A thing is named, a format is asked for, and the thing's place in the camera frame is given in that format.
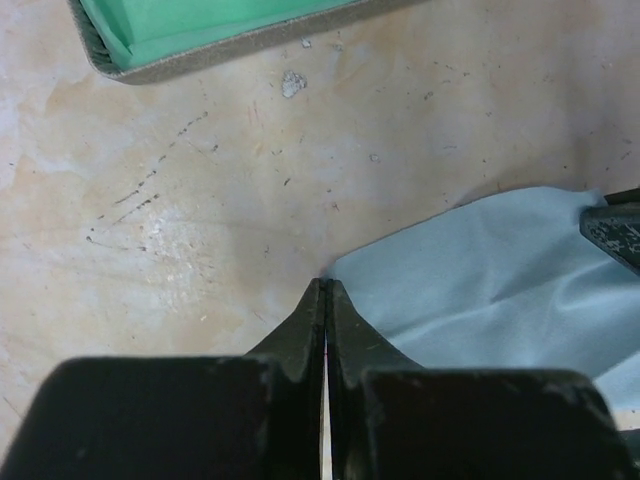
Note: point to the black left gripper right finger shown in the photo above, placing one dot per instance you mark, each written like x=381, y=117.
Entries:
x=394, y=419

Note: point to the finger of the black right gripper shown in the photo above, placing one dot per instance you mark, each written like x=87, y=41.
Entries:
x=614, y=227

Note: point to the light blue cleaning cloth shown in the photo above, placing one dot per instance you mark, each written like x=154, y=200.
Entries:
x=507, y=281

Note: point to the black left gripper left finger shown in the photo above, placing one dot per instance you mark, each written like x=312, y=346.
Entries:
x=254, y=416

